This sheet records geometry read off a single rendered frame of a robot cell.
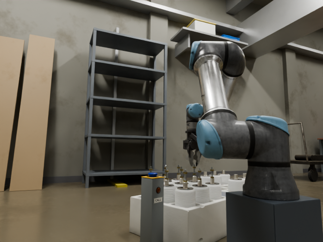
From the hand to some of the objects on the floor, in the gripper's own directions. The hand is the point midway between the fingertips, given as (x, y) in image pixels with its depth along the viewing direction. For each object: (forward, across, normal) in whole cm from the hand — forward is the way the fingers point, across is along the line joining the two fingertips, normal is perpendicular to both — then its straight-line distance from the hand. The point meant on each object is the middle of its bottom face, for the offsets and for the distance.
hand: (194, 163), depth 133 cm
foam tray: (+35, +11, +3) cm, 37 cm away
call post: (+35, +36, +19) cm, 54 cm away
